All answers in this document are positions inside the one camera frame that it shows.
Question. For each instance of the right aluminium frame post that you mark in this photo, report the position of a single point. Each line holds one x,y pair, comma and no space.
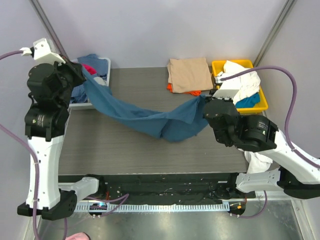
275,29

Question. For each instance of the blue checked shirt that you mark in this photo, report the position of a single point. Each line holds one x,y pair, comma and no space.
101,65

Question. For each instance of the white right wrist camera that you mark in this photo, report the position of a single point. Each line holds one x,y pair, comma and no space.
225,89

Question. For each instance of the slotted cable duct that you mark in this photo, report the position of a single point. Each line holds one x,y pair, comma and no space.
84,207

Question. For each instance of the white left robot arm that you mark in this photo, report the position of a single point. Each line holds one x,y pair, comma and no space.
45,130

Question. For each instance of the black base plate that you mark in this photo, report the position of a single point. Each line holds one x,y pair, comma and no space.
173,188

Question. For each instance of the folded orange t-shirt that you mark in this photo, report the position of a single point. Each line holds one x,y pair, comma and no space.
193,93

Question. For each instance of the white printed t-shirt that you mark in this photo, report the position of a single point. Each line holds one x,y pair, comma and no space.
257,163

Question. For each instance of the aluminium frame post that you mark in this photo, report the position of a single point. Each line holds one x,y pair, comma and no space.
275,29
49,28

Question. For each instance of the grey plastic bin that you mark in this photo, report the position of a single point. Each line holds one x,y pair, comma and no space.
85,106

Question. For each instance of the teal garment in tray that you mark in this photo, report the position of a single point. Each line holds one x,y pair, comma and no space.
248,102

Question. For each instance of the dark blue t-shirt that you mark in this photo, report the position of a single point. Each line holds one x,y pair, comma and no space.
182,123

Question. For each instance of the left aluminium frame post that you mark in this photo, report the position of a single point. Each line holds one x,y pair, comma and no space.
49,28

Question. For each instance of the white t-shirt in tray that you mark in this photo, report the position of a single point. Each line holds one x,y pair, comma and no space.
250,82

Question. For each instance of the pink red garment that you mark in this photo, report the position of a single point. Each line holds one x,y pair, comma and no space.
90,69

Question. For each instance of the grey garment in bin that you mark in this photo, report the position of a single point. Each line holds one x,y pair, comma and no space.
100,81

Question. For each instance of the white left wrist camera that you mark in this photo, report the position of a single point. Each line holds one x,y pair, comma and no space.
43,52

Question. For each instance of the folded beige t-shirt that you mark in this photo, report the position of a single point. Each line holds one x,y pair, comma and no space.
189,74

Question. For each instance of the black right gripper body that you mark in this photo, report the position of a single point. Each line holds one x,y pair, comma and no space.
210,109

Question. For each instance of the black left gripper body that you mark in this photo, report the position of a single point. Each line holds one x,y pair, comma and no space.
73,72

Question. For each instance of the pink object at bottom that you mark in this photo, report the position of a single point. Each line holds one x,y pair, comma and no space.
78,236

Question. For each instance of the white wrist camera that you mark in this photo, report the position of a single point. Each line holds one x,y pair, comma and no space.
225,89
43,52

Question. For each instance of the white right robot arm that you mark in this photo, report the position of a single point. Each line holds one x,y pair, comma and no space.
298,175

